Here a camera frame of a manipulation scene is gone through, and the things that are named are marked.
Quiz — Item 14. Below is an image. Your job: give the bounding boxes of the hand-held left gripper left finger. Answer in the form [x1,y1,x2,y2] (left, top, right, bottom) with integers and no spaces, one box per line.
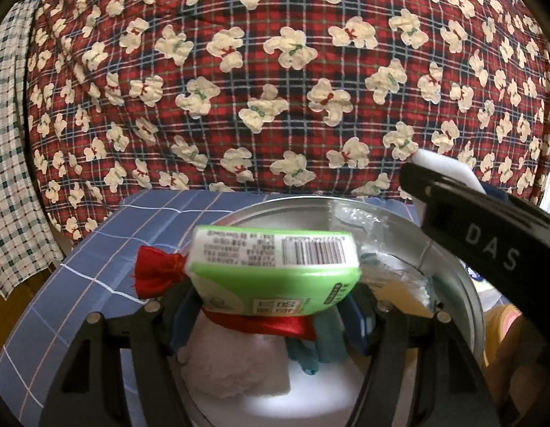
[39,285,200,427]

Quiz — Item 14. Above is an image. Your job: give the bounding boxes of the teal cloth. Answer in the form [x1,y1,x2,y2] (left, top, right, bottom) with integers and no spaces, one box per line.
[286,309,347,372]

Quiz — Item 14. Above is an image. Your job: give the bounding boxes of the green tissue pack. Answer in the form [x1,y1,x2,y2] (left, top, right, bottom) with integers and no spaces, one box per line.
[186,226,362,316]

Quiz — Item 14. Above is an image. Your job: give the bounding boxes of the yellow sponge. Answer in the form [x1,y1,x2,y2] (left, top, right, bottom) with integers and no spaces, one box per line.
[377,282,429,316]

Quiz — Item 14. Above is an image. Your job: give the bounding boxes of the pink fluffy cloth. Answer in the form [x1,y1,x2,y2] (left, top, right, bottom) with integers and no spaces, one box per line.
[177,316,293,399]

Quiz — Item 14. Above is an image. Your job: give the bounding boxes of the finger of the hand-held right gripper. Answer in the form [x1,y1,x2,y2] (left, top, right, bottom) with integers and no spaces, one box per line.
[482,182,516,203]
[399,163,487,243]

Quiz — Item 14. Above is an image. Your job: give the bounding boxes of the orange round lid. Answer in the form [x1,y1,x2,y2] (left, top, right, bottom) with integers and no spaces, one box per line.
[480,305,538,410]

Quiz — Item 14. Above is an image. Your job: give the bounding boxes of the red plaid bear-print blanket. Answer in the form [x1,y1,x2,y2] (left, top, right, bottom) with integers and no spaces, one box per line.
[23,0,550,241]

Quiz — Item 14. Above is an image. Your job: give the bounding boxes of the green checked cloth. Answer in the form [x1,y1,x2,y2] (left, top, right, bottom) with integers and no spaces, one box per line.
[0,0,64,301]

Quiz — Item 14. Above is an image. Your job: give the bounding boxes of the clear cotton swab pack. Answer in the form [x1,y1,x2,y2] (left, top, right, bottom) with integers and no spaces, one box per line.
[328,200,431,307]

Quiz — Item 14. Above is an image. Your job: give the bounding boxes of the round metal tin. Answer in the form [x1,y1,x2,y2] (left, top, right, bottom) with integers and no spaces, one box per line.
[181,195,487,427]

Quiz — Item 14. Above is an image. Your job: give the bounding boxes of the red ribbon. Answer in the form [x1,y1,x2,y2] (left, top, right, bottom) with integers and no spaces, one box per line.
[132,246,318,336]

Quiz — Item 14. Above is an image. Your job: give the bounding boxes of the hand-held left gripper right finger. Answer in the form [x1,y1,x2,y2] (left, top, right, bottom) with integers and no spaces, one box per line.
[341,285,498,427]

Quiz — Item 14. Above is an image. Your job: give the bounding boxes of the blue checked sheet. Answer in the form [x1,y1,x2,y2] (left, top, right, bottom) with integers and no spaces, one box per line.
[0,189,418,427]

